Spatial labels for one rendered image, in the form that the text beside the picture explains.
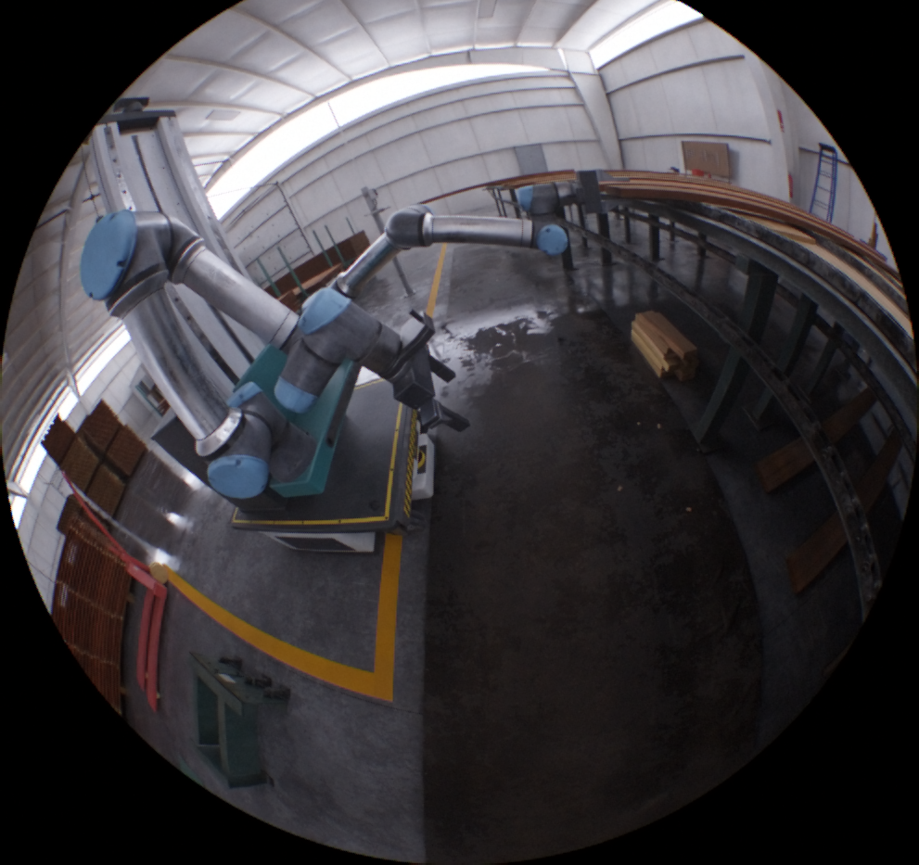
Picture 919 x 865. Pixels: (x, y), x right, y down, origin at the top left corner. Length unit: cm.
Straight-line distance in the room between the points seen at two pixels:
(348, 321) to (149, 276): 32
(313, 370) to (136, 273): 32
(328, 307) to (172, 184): 86
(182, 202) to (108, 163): 32
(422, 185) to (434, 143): 180
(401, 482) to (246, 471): 47
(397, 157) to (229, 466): 1135
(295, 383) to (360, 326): 13
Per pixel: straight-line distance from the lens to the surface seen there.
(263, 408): 62
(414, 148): 1146
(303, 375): 42
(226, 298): 54
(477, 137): 1144
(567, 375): 140
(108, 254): 47
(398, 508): 78
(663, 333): 137
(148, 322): 47
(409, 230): 73
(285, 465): 67
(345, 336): 39
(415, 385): 42
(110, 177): 98
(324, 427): 74
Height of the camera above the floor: 94
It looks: 43 degrees down
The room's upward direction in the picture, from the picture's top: 24 degrees counter-clockwise
